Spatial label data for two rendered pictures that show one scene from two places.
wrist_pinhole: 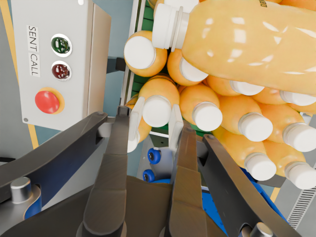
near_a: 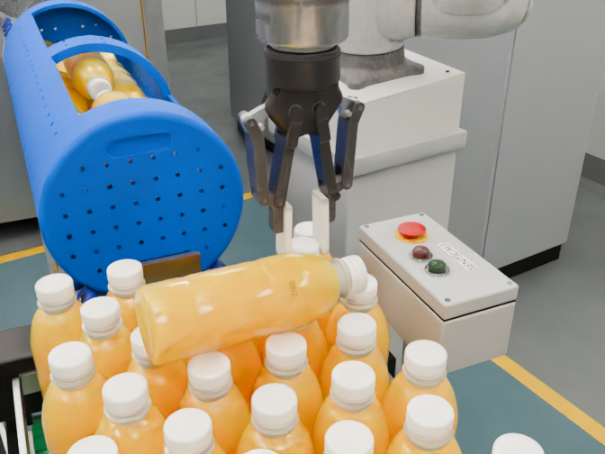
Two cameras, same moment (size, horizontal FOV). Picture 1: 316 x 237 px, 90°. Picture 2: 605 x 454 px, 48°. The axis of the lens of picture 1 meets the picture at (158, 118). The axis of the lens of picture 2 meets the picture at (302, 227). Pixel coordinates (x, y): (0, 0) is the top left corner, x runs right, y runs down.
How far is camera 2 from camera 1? 0.64 m
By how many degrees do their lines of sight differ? 45
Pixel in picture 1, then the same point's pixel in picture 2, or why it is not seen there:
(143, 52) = not seen: hidden behind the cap
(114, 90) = not seen: outside the picture
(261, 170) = (129, 267)
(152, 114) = (305, 242)
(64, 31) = (444, 278)
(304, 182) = (56, 279)
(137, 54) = not seen: hidden behind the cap
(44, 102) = (413, 226)
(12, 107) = (577, 379)
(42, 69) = (439, 249)
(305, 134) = (111, 309)
